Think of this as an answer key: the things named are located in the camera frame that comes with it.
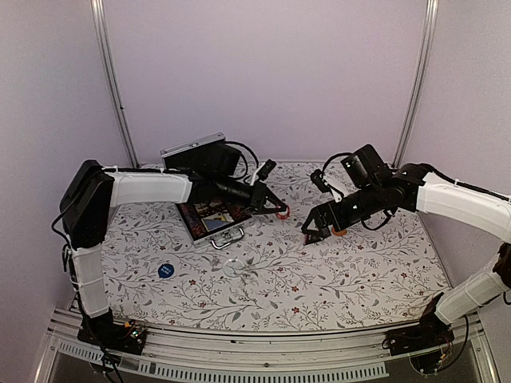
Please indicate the poker chip row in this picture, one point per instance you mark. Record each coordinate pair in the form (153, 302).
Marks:
(192, 220)
(238, 213)

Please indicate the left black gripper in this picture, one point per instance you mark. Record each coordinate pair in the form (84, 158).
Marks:
(258, 199)

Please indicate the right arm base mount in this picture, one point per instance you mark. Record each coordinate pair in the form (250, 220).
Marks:
(432, 344)

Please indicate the blue playing card deck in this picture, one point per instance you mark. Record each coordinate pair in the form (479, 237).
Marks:
(217, 221)

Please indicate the single red poker chip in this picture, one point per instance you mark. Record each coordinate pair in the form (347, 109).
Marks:
(282, 215)

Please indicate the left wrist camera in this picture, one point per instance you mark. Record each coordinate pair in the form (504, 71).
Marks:
(262, 172)

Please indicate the right aluminium frame post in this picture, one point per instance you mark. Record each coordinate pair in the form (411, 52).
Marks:
(427, 41)

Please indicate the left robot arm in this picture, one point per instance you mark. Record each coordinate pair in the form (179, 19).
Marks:
(190, 175)

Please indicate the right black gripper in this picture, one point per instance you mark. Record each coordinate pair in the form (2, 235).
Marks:
(318, 212)

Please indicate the left aluminium frame post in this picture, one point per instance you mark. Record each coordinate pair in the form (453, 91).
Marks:
(102, 33)

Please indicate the aluminium frame post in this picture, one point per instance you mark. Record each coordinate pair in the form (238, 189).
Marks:
(427, 41)
(102, 33)

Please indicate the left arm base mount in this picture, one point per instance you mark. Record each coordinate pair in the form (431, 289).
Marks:
(129, 337)

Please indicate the blue round button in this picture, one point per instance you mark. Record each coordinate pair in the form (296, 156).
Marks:
(166, 271)

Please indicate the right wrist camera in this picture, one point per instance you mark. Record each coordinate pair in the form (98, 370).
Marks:
(329, 184)

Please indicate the floral table mat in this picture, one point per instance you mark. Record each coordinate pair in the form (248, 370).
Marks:
(377, 274)

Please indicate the poker chip row left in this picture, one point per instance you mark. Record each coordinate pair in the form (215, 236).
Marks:
(192, 220)

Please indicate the poker chip row right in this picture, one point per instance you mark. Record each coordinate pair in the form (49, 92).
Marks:
(238, 213)

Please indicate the clear round dealer button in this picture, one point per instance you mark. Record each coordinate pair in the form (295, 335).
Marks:
(234, 268)

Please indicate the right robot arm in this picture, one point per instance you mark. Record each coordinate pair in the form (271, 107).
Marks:
(423, 188)

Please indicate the front aluminium rail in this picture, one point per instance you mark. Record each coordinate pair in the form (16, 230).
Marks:
(173, 354)

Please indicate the black triangle marker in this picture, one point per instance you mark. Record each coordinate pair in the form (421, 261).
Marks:
(310, 239)

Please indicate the aluminium poker case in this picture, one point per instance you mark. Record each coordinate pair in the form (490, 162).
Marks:
(182, 157)

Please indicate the orange round button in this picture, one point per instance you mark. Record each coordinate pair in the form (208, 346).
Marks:
(338, 233)

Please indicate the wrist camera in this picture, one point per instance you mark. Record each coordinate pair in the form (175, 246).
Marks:
(262, 172)
(329, 184)

